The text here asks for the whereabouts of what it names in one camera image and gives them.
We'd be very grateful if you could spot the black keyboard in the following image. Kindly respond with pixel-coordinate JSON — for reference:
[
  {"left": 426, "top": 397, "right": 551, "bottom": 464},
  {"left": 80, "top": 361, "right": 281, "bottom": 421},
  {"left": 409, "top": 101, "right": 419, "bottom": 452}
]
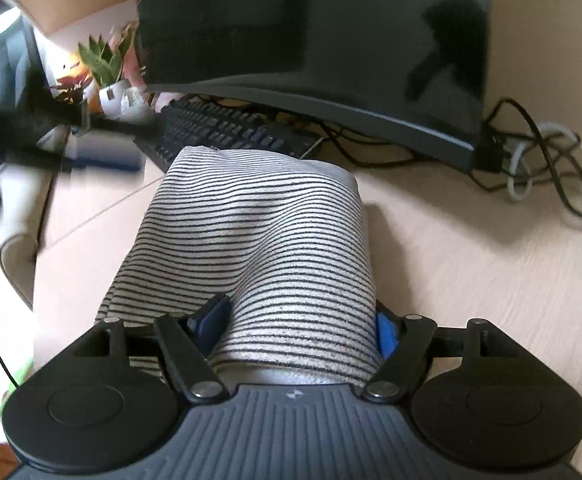
[{"left": 132, "top": 96, "right": 324, "bottom": 172}]

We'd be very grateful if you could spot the black cable bundle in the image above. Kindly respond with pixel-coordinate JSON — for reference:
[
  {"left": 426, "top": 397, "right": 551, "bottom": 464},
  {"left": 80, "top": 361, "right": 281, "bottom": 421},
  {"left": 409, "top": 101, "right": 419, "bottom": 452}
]
[{"left": 316, "top": 97, "right": 582, "bottom": 223}]

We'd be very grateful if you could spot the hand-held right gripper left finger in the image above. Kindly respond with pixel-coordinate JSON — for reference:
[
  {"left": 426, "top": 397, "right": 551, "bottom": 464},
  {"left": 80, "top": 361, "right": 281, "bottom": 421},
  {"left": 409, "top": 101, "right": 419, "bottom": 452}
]
[{"left": 73, "top": 292, "right": 232, "bottom": 402}]

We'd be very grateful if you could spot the potted plant with flowers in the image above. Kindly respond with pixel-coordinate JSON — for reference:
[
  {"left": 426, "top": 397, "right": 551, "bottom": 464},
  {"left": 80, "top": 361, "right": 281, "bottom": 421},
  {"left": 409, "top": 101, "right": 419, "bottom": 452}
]
[{"left": 51, "top": 20, "right": 146, "bottom": 106}]

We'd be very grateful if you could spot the white plant pot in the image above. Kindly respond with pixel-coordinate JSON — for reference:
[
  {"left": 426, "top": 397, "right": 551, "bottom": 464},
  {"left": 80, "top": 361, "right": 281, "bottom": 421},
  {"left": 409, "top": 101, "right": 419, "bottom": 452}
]
[{"left": 97, "top": 81, "right": 158, "bottom": 123}]

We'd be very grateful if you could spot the grey-white cable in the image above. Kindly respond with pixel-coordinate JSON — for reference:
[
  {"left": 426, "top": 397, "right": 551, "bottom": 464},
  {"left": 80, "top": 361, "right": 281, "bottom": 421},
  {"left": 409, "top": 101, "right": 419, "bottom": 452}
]
[{"left": 507, "top": 120, "right": 582, "bottom": 200}]

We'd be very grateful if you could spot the black adapter box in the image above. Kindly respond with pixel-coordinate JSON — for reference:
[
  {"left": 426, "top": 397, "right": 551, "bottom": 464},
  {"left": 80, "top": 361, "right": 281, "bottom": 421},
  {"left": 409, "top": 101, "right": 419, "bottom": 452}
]
[{"left": 475, "top": 122, "right": 508, "bottom": 172}]

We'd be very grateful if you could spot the black curved monitor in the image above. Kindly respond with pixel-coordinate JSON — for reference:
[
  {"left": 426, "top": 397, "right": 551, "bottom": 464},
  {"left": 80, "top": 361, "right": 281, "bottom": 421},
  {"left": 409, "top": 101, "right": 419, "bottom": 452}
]
[{"left": 135, "top": 0, "right": 492, "bottom": 176}]

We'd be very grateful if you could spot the grey striped garment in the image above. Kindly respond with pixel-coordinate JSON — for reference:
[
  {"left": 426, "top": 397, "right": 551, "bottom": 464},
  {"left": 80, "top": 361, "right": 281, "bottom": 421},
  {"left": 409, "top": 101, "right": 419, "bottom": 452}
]
[{"left": 95, "top": 146, "right": 379, "bottom": 388}]

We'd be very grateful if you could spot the beige chair armrest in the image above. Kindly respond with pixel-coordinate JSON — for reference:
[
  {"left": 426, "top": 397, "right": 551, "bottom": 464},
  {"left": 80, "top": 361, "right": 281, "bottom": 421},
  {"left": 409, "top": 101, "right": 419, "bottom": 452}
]
[{"left": 0, "top": 167, "right": 56, "bottom": 311}]

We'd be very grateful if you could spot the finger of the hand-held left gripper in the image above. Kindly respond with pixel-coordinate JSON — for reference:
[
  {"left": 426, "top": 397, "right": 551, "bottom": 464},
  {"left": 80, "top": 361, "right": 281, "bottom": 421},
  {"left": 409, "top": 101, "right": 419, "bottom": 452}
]
[
  {"left": 88, "top": 114, "right": 164, "bottom": 138},
  {"left": 68, "top": 154, "right": 146, "bottom": 175}
]

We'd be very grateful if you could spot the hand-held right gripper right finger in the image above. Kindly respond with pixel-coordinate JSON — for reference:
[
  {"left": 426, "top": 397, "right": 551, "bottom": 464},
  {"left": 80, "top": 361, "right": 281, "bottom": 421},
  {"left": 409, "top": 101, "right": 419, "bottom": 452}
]
[{"left": 362, "top": 311, "right": 516, "bottom": 402}]

